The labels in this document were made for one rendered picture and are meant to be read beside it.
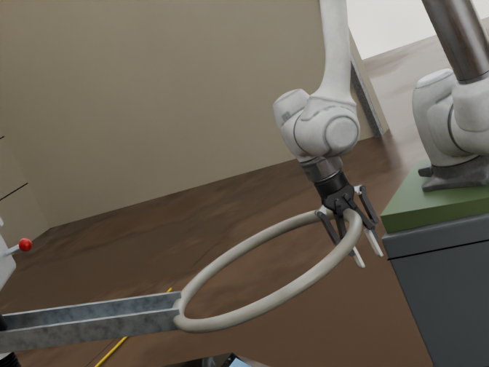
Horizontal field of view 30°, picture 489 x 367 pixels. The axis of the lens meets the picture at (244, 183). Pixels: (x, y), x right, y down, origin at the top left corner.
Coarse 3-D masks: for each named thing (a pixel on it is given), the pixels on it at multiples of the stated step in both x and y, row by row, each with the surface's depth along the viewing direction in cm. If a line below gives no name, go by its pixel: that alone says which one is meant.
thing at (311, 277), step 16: (288, 224) 226; (304, 224) 224; (352, 224) 198; (256, 240) 228; (352, 240) 192; (224, 256) 226; (240, 256) 228; (336, 256) 187; (208, 272) 223; (320, 272) 185; (192, 288) 218; (288, 288) 183; (304, 288) 184; (176, 304) 210; (256, 304) 184; (272, 304) 183; (176, 320) 200; (192, 320) 194; (208, 320) 189; (224, 320) 186; (240, 320) 185
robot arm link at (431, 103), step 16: (432, 80) 220; (448, 80) 218; (416, 96) 222; (432, 96) 218; (448, 96) 217; (416, 112) 223; (432, 112) 219; (448, 112) 215; (432, 128) 220; (448, 128) 215; (432, 144) 224; (448, 144) 219; (432, 160) 228; (448, 160) 224; (464, 160) 223
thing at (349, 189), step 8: (336, 176) 206; (344, 176) 208; (320, 184) 207; (328, 184) 206; (336, 184) 206; (344, 184) 207; (320, 192) 208; (328, 192) 207; (336, 192) 209; (344, 192) 210; (352, 192) 210; (328, 200) 209; (344, 200) 210; (328, 208) 209; (344, 208) 210
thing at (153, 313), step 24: (24, 312) 213; (48, 312) 213; (72, 312) 213; (96, 312) 213; (120, 312) 213; (144, 312) 202; (168, 312) 202; (0, 336) 202; (24, 336) 202; (48, 336) 202; (72, 336) 203; (96, 336) 203; (120, 336) 203
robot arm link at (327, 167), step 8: (312, 160) 204; (320, 160) 204; (328, 160) 204; (336, 160) 206; (304, 168) 207; (312, 168) 205; (320, 168) 204; (328, 168) 204; (336, 168) 205; (312, 176) 206; (320, 176) 205; (328, 176) 205
